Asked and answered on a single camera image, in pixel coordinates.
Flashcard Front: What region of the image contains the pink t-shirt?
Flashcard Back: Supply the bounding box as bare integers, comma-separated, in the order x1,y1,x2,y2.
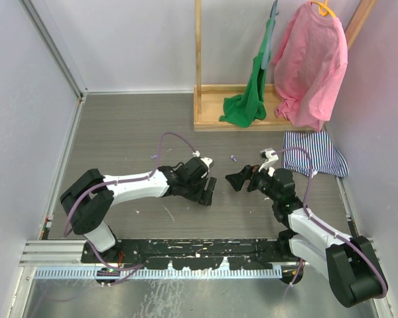
272,1,348,131

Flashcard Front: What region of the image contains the wooden clothes rack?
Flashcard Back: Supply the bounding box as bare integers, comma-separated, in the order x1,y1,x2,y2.
193,0,376,132

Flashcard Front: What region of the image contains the blue clothes hanger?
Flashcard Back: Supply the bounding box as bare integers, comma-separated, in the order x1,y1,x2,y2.
261,0,279,70

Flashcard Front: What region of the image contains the blue white striped cloth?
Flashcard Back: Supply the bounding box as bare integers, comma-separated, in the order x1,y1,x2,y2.
282,131,349,178

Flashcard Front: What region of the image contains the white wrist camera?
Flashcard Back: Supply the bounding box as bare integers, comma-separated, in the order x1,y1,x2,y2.
200,157,214,170
259,148,279,172

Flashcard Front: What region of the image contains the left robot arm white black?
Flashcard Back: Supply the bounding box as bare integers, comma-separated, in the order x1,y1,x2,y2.
60,156,216,262

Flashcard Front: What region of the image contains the aluminium corner frame profile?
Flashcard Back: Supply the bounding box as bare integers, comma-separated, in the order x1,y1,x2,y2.
19,0,88,100

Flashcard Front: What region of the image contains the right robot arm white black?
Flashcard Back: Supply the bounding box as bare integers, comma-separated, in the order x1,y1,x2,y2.
226,165,388,307

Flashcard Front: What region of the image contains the slotted grey cable duct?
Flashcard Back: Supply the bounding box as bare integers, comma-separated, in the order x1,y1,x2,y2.
33,264,283,280

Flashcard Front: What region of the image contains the orange clothes hanger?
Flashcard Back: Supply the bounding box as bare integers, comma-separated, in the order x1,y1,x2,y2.
310,0,337,18

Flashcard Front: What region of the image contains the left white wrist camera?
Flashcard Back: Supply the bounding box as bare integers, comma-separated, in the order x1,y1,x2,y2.
200,157,214,170

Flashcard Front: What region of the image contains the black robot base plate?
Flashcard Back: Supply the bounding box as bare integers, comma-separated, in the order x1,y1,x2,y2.
99,238,299,270

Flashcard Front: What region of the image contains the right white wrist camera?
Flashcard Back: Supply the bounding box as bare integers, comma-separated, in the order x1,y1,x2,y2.
259,148,279,172

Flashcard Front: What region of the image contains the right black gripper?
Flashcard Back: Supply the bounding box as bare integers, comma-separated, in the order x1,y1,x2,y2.
226,161,280,203

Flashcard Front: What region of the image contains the green cloth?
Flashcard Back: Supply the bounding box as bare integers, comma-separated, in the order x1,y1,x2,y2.
219,19,269,128

